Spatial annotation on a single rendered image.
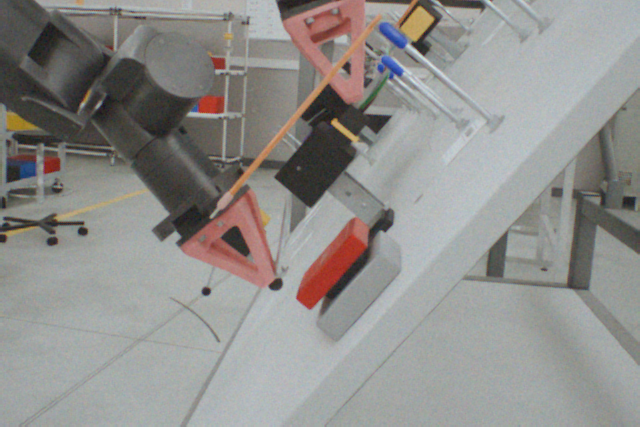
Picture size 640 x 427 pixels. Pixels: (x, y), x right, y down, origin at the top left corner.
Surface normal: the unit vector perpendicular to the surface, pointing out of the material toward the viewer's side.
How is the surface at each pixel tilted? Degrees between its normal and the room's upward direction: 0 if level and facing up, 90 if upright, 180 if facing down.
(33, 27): 70
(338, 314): 90
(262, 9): 90
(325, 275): 90
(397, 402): 0
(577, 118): 90
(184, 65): 58
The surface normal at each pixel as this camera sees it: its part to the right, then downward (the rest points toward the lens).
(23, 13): 0.78, -0.22
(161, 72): 0.55, -0.39
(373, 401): 0.07, -0.99
